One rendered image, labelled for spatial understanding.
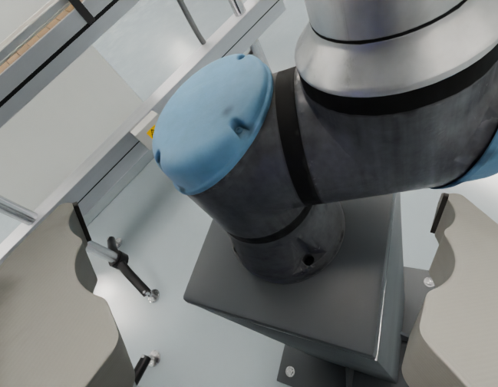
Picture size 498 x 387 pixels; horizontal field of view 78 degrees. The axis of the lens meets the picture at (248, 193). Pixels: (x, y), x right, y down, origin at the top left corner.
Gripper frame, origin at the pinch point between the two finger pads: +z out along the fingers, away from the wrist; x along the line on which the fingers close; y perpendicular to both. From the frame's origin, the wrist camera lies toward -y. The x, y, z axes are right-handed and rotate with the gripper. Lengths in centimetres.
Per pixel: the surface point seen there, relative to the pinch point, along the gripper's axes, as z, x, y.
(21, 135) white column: 128, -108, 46
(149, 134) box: 102, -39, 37
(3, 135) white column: 124, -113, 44
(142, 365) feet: 55, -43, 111
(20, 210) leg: 77, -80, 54
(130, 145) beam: 102, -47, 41
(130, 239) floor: 117, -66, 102
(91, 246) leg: 89, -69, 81
